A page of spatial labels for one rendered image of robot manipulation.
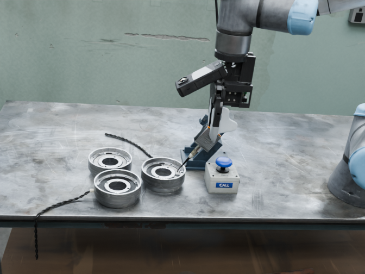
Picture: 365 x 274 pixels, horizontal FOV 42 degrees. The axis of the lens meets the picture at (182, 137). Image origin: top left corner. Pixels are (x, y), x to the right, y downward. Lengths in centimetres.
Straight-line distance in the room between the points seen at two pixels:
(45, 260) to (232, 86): 66
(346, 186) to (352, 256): 33
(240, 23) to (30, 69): 191
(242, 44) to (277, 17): 9
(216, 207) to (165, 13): 170
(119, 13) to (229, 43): 168
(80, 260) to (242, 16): 74
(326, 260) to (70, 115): 85
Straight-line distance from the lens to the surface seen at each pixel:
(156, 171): 114
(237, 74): 104
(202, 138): 109
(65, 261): 130
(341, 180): 122
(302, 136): 151
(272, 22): 97
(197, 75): 104
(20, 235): 140
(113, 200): 103
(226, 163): 111
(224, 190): 113
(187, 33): 268
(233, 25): 99
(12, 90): 282
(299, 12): 96
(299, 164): 133
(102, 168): 112
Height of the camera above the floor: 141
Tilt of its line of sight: 26 degrees down
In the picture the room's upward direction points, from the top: 6 degrees clockwise
